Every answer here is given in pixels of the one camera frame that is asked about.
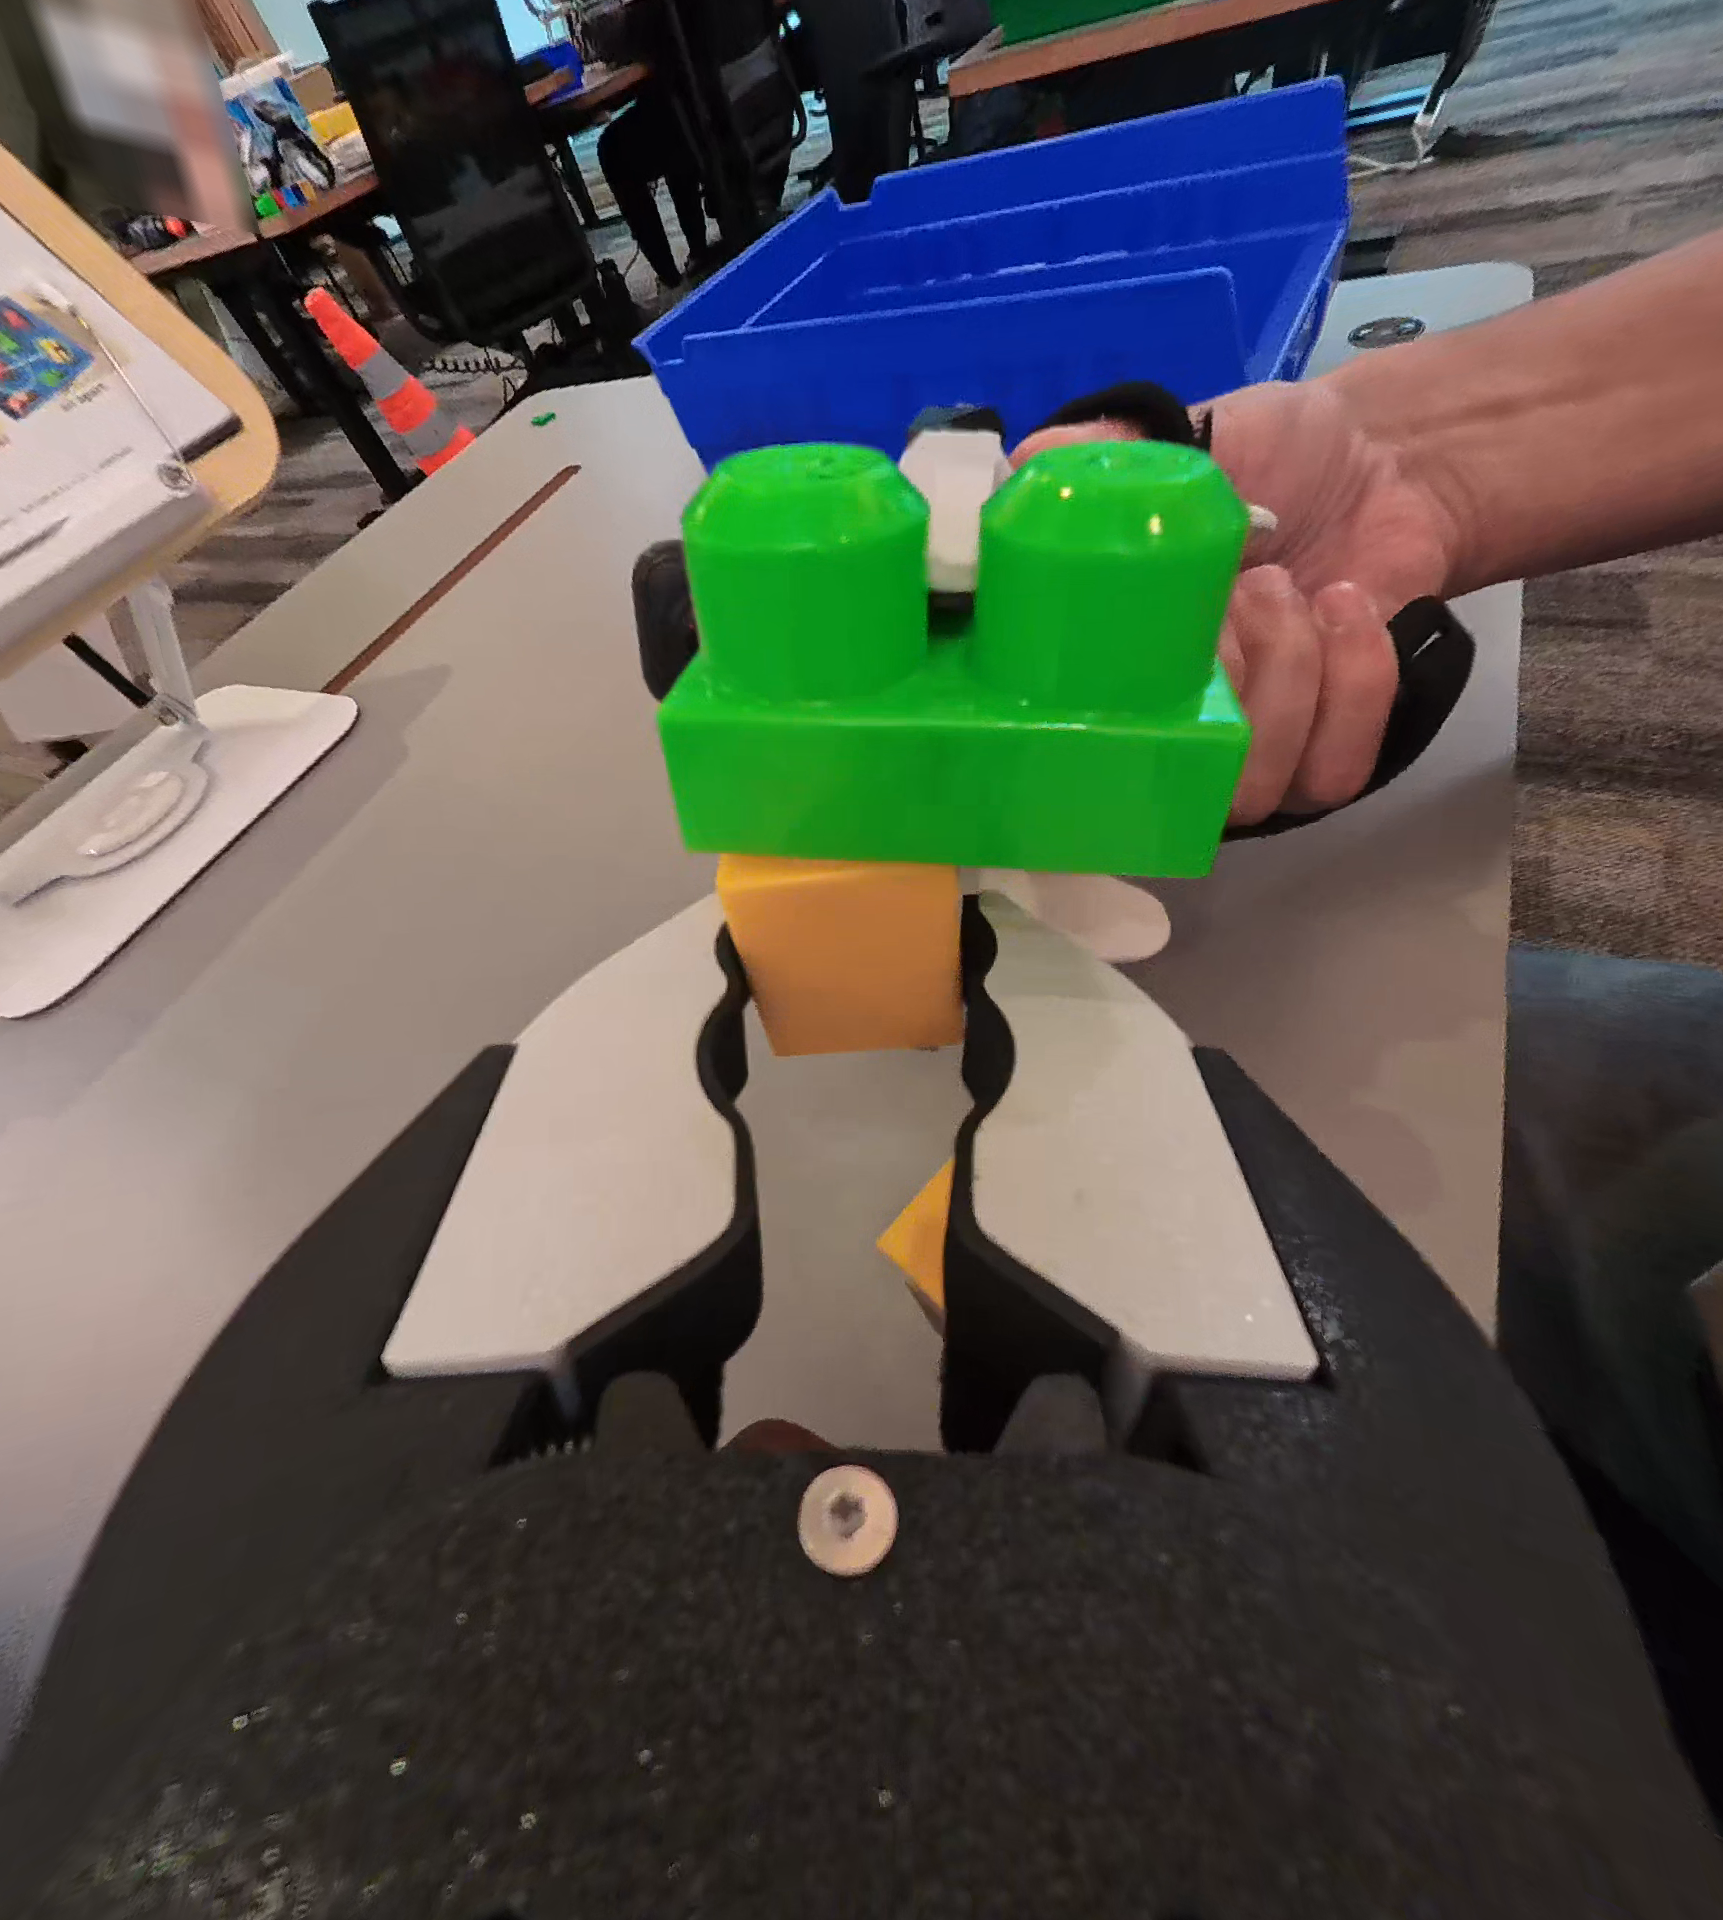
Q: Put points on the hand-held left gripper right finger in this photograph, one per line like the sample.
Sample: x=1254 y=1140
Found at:
x=1131 y=1197

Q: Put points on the orange mega block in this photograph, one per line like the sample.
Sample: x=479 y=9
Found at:
x=838 y=960
x=929 y=1245

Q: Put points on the black office chair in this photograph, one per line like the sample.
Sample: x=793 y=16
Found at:
x=471 y=179

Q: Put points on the green storage bin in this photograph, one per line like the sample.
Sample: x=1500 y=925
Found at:
x=1089 y=16

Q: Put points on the person's right forearm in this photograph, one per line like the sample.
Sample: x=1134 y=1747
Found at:
x=1640 y=392

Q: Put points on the orange traffic cone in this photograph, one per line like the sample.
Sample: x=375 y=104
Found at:
x=382 y=374

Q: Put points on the black round table grommet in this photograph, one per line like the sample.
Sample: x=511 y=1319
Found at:
x=1382 y=326

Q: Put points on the person's jeans leg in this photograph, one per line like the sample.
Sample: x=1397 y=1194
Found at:
x=1640 y=1290

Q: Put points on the blue storage bin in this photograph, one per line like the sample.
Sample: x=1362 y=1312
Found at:
x=1102 y=268

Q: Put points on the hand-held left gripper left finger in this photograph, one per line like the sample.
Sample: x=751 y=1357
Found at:
x=563 y=1197

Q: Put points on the green mega block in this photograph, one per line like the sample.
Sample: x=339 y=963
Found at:
x=949 y=750

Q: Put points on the person's right hand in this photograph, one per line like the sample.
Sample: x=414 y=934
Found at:
x=1329 y=571

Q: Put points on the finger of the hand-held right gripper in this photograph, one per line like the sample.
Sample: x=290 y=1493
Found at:
x=960 y=514
x=1102 y=908

